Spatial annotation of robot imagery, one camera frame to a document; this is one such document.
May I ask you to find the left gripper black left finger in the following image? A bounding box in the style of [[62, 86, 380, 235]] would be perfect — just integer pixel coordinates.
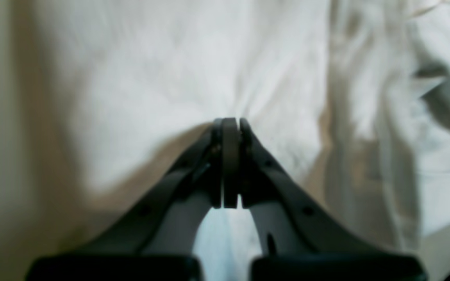
[[26, 119, 232, 281]]

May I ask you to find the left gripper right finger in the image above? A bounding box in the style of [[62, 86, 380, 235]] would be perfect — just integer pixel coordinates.
[[231, 119, 428, 281]]

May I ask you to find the white T-shirt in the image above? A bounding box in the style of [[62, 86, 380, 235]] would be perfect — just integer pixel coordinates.
[[16, 0, 450, 281]]

